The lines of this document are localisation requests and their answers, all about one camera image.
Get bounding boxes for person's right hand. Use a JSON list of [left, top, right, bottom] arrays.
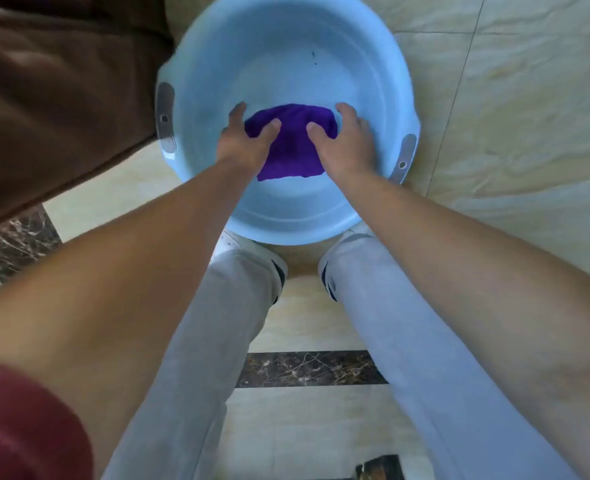
[[306, 102, 376, 179]]

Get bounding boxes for person's left hand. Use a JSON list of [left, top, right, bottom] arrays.
[[216, 101, 282, 174]]

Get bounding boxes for purple cloth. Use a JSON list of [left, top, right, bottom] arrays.
[[244, 104, 339, 182]]

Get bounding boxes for person's right forearm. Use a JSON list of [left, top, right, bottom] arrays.
[[331, 167, 590, 480]]

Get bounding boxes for person's left forearm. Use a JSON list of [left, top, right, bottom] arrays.
[[0, 159, 255, 480]]

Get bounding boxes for light blue plastic basin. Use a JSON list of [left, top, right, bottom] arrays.
[[155, 0, 422, 246]]

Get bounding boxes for white left shoe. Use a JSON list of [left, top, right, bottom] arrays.
[[210, 230, 289, 306]]

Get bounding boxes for white shoe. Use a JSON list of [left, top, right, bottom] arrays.
[[210, 230, 289, 306], [317, 222, 376, 303]]

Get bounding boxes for white right shoe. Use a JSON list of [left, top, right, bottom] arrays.
[[317, 222, 376, 303]]

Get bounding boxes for light grey trousers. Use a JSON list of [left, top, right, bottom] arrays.
[[102, 230, 583, 480]]

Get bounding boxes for brown sofa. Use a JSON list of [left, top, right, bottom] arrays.
[[0, 0, 176, 236]]

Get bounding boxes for dark red sleeve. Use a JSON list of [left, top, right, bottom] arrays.
[[0, 360, 95, 480]]

